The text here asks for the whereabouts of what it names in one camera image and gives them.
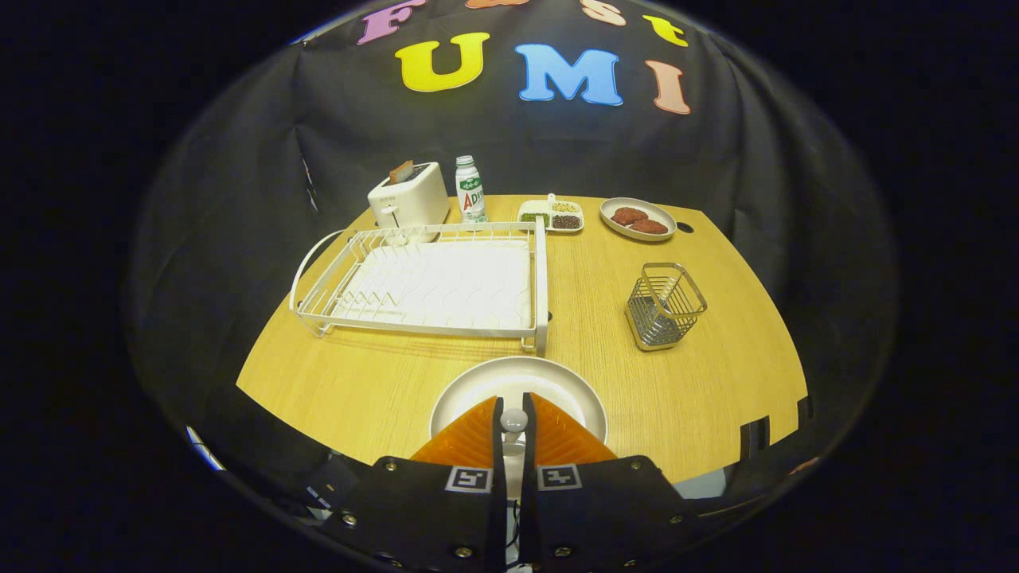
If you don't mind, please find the cream plate with patties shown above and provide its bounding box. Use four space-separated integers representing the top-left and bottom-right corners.
599 197 678 242

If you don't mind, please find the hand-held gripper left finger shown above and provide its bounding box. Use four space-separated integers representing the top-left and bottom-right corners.
318 396 507 573

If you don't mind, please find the cream round plate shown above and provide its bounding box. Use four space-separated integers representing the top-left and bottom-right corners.
428 356 609 462

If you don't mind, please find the spoon with red checked handle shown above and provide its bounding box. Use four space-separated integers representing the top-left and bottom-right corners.
500 407 529 502

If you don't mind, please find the white bottle with green label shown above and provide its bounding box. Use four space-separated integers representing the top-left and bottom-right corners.
455 155 488 224

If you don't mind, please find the metal wire basket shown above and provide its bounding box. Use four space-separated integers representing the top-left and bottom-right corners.
626 263 709 352

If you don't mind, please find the black backdrop cloth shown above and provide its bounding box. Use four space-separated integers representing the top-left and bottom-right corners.
123 0 900 494

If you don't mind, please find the white toaster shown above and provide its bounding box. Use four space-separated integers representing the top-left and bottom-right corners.
367 162 451 232

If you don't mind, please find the white divided tray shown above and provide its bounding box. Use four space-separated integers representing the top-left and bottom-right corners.
517 193 584 234

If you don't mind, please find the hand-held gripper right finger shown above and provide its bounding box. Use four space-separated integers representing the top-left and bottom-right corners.
521 392 701 573

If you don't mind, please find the white wire dish rack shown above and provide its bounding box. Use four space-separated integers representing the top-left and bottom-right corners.
289 216 550 357

